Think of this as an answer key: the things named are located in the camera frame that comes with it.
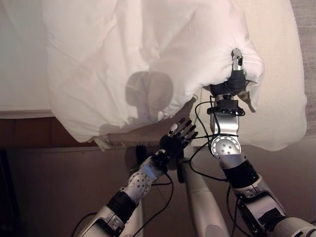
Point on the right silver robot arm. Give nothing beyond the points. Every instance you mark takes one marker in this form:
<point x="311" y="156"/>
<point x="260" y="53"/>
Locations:
<point x="225" y="145"/>

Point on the white duvet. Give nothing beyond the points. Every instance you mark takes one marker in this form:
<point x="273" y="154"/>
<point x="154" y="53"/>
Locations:
<point x="103" y="49"/>

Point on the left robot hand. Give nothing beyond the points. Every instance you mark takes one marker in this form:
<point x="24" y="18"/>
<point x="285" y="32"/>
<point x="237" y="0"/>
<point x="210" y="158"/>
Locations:
<point x="172" y="144"/>

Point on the brown wooden bed frame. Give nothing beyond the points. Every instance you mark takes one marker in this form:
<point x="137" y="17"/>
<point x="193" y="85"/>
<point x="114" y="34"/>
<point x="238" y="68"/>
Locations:
<point x="29" y="132"/>

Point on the white sheeted mattress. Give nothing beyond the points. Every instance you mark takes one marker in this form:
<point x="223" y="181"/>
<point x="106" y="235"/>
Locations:
<point x="19" y="61"/>

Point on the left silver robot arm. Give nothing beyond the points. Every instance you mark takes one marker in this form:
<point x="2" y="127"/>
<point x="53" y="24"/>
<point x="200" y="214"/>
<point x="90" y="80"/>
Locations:
<point x="140" y="181"/>

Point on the left silver robot leg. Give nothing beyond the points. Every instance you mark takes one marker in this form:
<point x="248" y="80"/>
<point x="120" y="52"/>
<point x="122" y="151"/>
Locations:
<point x="138" y="222"/>

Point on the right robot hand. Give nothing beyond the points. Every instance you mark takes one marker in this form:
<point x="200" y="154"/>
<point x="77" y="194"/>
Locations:
<point x="235" y="82"/>

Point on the right silver robot leg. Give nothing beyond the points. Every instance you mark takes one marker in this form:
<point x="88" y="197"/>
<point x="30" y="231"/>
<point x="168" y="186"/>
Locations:
<point x="200" y="197"/>

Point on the silver robot leg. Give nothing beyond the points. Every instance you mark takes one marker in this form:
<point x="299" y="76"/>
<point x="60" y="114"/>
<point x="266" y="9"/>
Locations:
<point x="200" y="197"/>
<point x="138" y="222"/>

